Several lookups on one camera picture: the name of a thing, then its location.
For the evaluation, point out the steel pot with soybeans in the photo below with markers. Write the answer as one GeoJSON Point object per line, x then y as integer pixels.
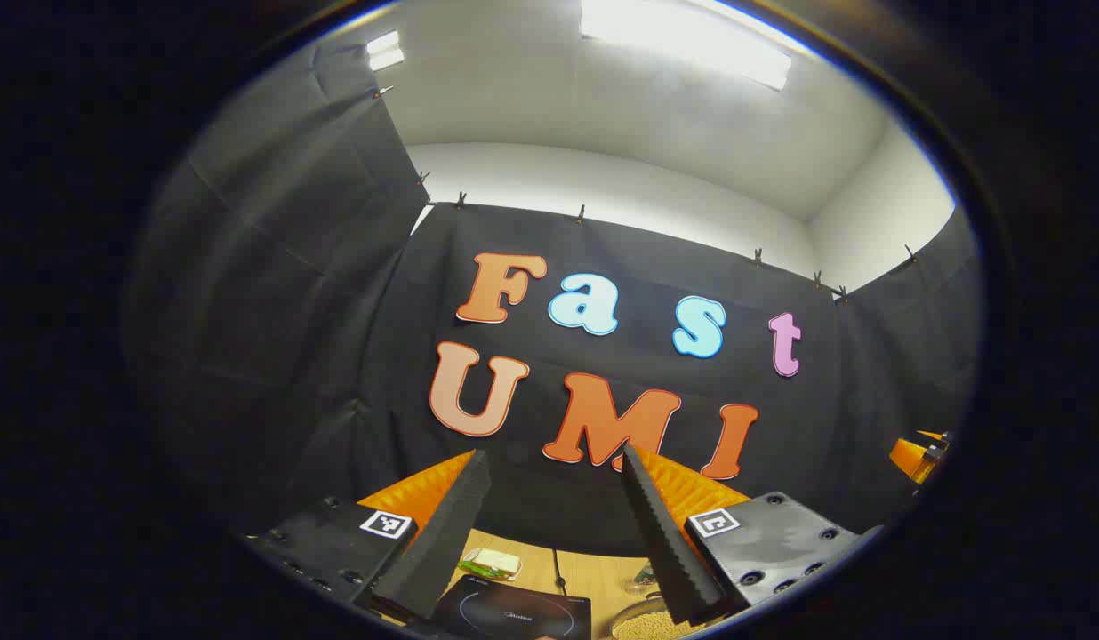
{"type": "Point", "coordinates": [643, 628]}

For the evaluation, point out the small ceiling light panel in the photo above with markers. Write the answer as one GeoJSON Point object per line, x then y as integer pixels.
{"type": "Point", "coordinates": [385, 51]}

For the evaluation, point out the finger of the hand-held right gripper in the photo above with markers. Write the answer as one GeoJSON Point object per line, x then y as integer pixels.
{"type": "Point", "coordinates": [907, 456]}
{"type": "Point", "coordinates": [930, 436]}

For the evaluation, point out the black induction cooktop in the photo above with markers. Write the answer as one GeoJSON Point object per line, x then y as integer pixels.
{"type": "Point", "coordinates": [514, 612]}

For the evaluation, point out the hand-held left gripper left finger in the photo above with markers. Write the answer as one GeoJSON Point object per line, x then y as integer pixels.
{"type": "Point", "coordinates": [443, 533]}

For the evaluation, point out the sandwich with lettuce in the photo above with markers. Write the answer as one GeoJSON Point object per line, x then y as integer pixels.
{"type": "Point", "coordinates": [496, 562]}

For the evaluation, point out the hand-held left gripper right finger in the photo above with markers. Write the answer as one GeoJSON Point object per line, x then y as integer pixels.
{"type": "Point", "coordinates": [665, 542]}

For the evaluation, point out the large ceiling light panel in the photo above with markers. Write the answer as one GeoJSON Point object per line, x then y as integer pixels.
{"type": "Point", "coordinates": [683, 36]}

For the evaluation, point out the row of small backdrop clips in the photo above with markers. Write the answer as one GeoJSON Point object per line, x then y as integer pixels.
{"type": "Point", "coordinates": [581, 214]}

